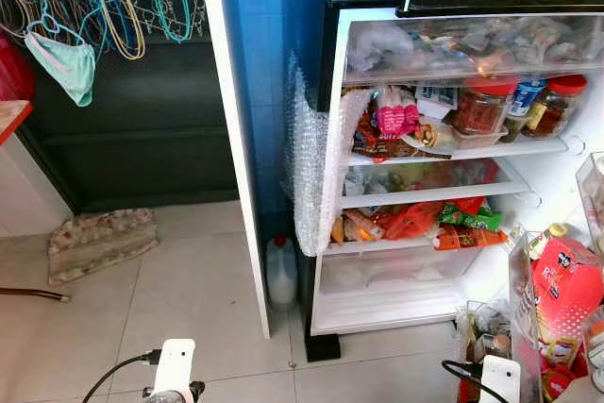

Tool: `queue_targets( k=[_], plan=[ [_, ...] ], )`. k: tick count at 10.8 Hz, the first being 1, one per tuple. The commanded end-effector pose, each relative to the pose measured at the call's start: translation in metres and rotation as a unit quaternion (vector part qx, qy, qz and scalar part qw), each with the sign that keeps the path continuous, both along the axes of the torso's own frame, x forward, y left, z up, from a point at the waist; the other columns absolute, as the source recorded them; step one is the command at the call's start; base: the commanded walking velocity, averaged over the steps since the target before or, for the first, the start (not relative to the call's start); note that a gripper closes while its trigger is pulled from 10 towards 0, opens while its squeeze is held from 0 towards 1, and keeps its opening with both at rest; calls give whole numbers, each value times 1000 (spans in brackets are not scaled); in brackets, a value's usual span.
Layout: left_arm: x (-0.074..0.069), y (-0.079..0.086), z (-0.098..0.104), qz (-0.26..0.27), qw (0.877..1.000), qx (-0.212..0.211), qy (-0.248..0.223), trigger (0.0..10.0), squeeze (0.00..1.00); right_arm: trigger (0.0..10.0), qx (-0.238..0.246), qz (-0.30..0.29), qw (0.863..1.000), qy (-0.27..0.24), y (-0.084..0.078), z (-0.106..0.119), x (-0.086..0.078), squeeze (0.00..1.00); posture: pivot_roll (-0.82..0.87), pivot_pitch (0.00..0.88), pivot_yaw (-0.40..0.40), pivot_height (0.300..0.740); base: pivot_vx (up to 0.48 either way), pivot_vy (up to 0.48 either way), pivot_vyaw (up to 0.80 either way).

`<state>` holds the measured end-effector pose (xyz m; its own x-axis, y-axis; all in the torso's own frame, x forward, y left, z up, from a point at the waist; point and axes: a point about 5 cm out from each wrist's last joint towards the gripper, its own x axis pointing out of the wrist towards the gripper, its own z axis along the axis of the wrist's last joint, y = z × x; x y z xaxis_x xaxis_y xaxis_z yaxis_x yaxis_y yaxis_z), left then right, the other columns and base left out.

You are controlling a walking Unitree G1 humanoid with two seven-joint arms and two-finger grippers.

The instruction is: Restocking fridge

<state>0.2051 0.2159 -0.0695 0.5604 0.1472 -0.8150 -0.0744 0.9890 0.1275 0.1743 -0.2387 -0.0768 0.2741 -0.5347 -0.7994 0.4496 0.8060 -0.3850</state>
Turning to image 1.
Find yellow-capped bottle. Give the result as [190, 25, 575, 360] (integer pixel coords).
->
[528, 222, 570, 262]

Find plate with food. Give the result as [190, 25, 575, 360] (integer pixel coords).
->
[400, 118, 458, 155]

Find clear chiller drawer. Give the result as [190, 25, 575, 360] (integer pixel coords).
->
[342, 12, 604, 86]

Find clear door bin with cup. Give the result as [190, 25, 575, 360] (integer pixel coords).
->
[576, 151, 604, 255]

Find brown hose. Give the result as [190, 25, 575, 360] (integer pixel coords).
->
[0, 286, 73, 304]

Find grey egg carton tray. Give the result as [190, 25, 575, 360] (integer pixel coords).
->
[47, 207, 161, 286]

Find black fridge foot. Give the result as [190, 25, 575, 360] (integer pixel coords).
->
[304, 331, 342, 362]

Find orange snack packet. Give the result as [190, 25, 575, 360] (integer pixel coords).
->
[431, 224, 511, 252]

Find clear white shelf tray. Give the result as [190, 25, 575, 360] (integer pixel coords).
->
[340, 158, 531, 210]

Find brown snack package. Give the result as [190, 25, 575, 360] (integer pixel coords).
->
[349, 90, 409, 160]

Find yellow snack packet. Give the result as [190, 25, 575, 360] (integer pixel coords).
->
[328, 212, 388, 245]

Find black fridge white interior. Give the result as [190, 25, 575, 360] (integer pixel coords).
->
[302, 0, 604, 363]

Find clear plastic food container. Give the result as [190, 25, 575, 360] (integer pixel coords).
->
[449, 125, 511, 150]

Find red carton box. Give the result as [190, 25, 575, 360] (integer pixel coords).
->
[530, 238, 604, 352]

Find pink snack package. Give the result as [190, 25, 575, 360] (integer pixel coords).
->
[373, 87, 422, 138]

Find mint green hanging cloth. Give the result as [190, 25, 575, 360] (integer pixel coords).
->
[24, 30, 97, 108]

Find red plastic bag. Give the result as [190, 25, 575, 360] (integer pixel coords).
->
[380, 200, 445, 240]

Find light blue clothes hanger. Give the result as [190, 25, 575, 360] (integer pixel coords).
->
[24, 0, 91, 45]

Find red-lidded jar red contents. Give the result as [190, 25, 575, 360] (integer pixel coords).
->
[451, 78, 518, 136]

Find white partition board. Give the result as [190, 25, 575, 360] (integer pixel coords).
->
[193, 0, 277, 340]

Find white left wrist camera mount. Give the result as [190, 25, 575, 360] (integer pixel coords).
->
[151, 338, 197, 395]

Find green snack packet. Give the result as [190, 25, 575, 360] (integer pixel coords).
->
[434, 198, 504, 232]

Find red-lidded jar brown contents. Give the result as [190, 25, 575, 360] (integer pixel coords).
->
[527, 74, 588, 139]

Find bubble wrap sheet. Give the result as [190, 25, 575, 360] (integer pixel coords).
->
[285, 52, 376, 258]

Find plastic jug red cap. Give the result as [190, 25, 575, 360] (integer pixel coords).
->
[265, 233, 300, 311]

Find red hanging bag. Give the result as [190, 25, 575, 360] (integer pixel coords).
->
[0, 35, 37, 104]

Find red-lidded small jar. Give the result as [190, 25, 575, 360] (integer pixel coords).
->
[543, 365, 575, 400]

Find clear crisper drawer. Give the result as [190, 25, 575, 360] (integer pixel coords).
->
[316, 241, 484, 296]

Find black cabinet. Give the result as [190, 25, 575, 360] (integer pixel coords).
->
[0, 0, 237, 215]

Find blue white can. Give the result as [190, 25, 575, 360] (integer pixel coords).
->
[503, 77, 548, 143]

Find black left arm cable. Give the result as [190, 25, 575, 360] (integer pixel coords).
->
[80, 350, 163, 403]

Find white carton box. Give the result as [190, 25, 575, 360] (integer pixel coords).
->
[415, 85, 461, 122]

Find tall clear door bin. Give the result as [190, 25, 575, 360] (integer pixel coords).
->
[508, 228, 604, 403]

